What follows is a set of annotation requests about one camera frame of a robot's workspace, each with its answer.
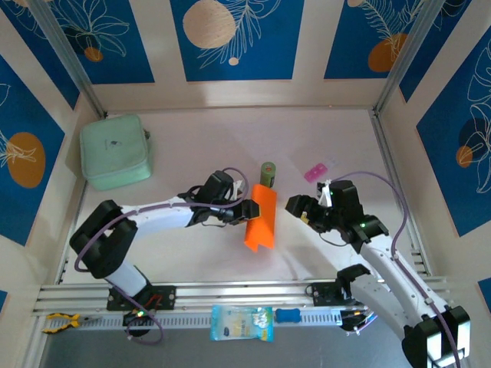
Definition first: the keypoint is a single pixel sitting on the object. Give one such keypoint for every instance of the orange cloth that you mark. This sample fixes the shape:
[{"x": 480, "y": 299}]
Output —
[{"x": 265, "y": 232}]

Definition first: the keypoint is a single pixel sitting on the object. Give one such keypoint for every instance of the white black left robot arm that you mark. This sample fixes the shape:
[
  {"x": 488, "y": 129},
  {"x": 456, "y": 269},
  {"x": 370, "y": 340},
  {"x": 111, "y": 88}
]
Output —
[{"x": 115, "y": 237}]

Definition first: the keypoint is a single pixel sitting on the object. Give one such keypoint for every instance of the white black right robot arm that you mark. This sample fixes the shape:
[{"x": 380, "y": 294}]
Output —
[{"x": 383, "y": 260}]

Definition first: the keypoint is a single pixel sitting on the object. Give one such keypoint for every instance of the pink plastic pill box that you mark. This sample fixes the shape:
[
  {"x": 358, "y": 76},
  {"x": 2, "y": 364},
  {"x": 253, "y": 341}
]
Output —
[{"x": 315, "y": 172}]

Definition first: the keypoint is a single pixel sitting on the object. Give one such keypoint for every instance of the green cylindrical can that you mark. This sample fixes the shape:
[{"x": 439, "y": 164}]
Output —
[{"x": 267, "y": 175}]

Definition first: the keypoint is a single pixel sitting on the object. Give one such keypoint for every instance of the clear plastic strip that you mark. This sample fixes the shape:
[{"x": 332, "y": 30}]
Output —
[{"x": 333, "y": 160}]

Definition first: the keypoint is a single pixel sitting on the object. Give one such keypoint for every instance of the blue bone-shaped eraser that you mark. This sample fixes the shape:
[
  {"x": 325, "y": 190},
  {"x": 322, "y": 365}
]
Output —
[{"x": 287, "y": 315}]

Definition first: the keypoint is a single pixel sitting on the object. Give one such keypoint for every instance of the blue wet wipes packet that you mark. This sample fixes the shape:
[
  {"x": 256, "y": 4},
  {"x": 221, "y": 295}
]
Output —
[{"x": 241, "y": 324}]

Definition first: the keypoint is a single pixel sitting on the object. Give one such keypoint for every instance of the mint green zipper pouch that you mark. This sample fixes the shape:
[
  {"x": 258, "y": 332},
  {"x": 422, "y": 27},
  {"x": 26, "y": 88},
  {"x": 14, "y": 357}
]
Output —
[{"x": 115, "y": 151}]

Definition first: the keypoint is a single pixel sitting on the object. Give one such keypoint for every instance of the yellow black pliers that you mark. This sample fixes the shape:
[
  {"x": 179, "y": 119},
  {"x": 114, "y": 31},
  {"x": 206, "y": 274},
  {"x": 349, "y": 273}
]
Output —
[{"x": 61, "y": 321}]

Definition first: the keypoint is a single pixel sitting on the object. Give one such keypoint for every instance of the aluminium side rail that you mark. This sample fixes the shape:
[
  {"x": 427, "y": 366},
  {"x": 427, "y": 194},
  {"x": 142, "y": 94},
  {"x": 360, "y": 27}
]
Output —
[{"x": 395, "y": 180}]

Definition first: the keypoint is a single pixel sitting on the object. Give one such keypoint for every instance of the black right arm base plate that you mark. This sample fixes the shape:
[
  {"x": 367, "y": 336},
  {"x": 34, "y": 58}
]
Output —
[{"x": 322, "y": 293}]

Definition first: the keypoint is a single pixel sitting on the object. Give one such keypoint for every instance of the aluminium front rail frame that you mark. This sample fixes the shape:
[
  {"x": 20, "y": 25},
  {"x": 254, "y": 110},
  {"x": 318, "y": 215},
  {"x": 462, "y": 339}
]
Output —
[{"x": 238, "y": 293}]

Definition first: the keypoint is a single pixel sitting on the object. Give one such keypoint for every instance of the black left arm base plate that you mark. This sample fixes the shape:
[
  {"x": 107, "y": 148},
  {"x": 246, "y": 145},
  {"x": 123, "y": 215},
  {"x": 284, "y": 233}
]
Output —
[{"x": 165, "y": 297}]

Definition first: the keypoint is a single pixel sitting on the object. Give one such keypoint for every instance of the aluminium corner post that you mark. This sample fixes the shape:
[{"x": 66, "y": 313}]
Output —
[
  {"x": 69, "y": 57},
  {"x": 406, "y": 57}
]

